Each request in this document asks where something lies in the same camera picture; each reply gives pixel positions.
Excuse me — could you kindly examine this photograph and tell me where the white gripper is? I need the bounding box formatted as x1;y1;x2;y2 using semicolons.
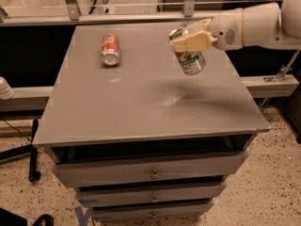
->
171;8;243;53

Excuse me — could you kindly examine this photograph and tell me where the blue tape mark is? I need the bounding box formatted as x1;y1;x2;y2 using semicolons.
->
74;202;101;226

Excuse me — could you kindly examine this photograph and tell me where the orange soda can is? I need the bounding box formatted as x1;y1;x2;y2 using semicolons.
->
101;34;120;66

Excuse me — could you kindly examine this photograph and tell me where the black tripod leg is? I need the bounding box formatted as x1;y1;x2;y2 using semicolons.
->
0;119;41;183

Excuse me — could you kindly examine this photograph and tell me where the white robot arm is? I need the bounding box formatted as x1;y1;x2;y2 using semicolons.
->
169;0;301;52

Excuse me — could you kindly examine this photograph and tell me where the white cylinder at left edge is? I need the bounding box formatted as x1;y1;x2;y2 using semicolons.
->
0;76;14;100

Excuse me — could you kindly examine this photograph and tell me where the grey drawer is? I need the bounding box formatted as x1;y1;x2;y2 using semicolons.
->
91;200;213;221
76;182;226;207
53;151;248;187

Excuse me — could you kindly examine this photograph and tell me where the bottom grey drawer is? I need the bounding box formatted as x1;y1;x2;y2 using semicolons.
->
91;200;213;221

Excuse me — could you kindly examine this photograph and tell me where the black object bottom left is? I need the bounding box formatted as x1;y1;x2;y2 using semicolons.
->
0;208;54;226

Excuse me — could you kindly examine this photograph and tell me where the top grey drawer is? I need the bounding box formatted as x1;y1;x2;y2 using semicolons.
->
53;151;248;187

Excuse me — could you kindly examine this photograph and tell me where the middle grey drawer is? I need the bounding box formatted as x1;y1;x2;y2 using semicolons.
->
76;182;226;207

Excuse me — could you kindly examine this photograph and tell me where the grey drawer cabinet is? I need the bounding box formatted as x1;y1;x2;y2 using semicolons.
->
32;20;271;222

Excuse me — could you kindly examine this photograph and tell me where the green white 7up can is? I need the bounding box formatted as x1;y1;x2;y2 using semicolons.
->
168;25;206;75

